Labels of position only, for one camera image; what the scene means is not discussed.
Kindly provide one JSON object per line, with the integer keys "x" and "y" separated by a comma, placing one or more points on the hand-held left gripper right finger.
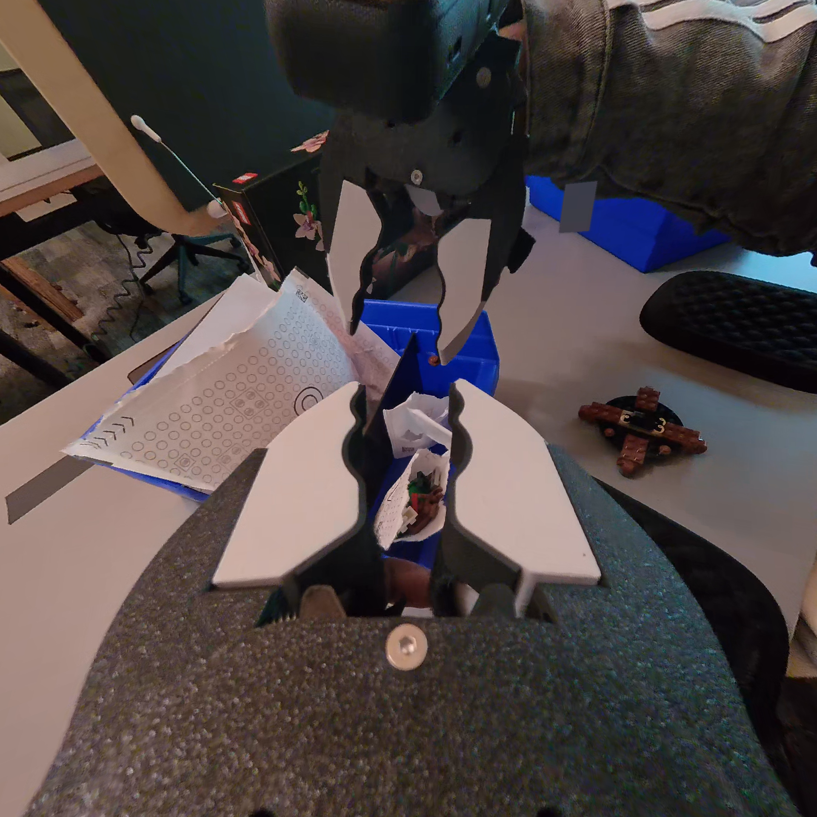
{"x": 523, "y": 504}

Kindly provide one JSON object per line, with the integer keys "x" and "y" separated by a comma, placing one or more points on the round brown orange lego build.
{"x": 644, "y": 431}

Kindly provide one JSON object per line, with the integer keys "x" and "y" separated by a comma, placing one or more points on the white tipped thin rod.
{"x": 179, "y": 159}

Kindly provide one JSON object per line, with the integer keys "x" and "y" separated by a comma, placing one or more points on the pile of small lego pieces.
{"x": 424, "y": 498}

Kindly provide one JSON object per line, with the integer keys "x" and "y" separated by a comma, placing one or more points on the blue bin with lego pieces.
{"x": 472, "y": 351}

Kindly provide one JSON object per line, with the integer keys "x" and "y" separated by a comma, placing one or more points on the white printed paper bag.
{"x": 255, "y": 383}

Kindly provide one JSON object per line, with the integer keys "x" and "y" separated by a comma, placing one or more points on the black quilted armrest pad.
{"x": 734, "y": 325}

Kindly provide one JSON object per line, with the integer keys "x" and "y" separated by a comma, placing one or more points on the teal base office chair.
{"x": 191, "y": 252}

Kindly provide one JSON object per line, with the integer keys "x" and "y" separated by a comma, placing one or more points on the torn white paper bag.
{"x": 418, "y": 421}

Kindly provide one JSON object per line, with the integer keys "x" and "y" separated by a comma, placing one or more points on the grey mesh office chair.
{"x": 721, "y": 561}

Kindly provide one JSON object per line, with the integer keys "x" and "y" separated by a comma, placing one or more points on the wooden edged white table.
{"x": 44, "y": 172}

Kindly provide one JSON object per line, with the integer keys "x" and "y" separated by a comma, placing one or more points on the black panel with beige edge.
{"x": 191, "y": 76}

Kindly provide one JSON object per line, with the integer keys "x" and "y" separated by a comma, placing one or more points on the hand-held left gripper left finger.
{"x": 287, "y": 504}

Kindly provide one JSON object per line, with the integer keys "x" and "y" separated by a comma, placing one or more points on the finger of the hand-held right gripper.
{"x": 466, "y": 274}
{"x": 351, "y": 242}

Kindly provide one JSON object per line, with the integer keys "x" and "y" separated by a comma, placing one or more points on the dark brown printed box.
{"x": 281, "y": 198}

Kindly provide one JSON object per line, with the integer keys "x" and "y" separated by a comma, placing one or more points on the blue bin with paper bags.
{"x": 638, "y": 230}

